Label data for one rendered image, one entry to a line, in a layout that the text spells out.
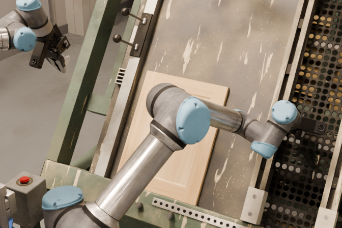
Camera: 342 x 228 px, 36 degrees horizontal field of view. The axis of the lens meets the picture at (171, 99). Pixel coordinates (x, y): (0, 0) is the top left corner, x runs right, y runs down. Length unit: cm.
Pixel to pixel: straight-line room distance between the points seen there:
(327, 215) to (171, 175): 62
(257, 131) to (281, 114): 10
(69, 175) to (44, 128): 229
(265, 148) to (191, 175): 50
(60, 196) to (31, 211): 70
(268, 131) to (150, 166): 47
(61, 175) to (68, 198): 83
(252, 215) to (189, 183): 30
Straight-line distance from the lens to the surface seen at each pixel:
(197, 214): 205
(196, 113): 139
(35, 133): 453
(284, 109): 169
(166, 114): 140
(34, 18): 191
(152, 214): 213
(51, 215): 152
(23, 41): 175
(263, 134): 171
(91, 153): 263
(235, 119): 173
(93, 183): 225
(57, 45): 201
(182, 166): 213
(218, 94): 213
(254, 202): 198
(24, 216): 224
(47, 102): 504
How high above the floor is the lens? 215
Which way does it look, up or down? 25 degrees down
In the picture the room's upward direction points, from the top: 1 degrees clockwise
